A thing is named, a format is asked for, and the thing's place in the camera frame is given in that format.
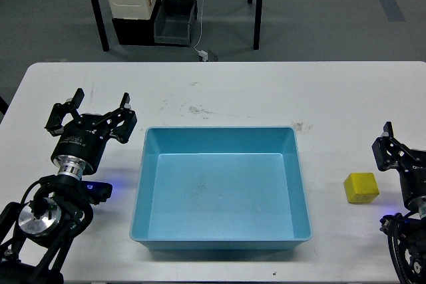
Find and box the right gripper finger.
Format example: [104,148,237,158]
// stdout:
[372,121,415,172]

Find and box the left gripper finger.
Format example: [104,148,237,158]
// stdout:
[96,92,137,144]
[45,88,85,136]

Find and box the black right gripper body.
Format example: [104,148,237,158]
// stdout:
[397,150,425,208]

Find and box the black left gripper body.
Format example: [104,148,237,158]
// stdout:
[50,114,109,175]

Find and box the yellow block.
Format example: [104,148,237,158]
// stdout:
[343,172,380,204]

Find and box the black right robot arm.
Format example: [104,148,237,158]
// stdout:
[372,122,425,283]

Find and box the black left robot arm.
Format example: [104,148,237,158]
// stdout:
[1,88,137,283]

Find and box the black crate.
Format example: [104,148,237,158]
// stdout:
[112,0,162,46]

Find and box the blue plastic tray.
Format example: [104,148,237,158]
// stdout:
[130,126,312,250]

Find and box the white power adapter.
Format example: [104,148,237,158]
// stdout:
[198,50,218,62]

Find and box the grey plastic bin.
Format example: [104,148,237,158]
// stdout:
[154,0,198,47]

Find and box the black table leg left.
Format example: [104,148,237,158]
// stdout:
[91,0,109,52]

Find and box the black table leg right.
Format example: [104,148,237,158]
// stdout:
[253,0,263,50]

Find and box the white cable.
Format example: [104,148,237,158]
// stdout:
[193,0,206,53]

